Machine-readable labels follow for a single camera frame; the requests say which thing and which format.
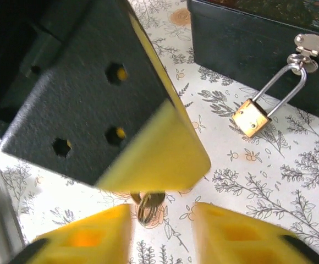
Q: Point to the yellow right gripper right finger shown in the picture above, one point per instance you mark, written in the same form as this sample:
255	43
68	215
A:
236	239

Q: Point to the floral patterned table mat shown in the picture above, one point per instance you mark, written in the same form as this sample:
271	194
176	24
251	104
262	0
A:
231	178

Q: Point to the aluminium frame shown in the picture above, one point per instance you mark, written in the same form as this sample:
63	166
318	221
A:
0	206

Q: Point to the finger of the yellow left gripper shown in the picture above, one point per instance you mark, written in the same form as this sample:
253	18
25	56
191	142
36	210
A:
93	110

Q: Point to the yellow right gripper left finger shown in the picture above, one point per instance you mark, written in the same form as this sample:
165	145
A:
88	242

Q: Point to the black box with painting lid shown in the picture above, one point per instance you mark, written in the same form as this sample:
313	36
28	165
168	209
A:
244	35

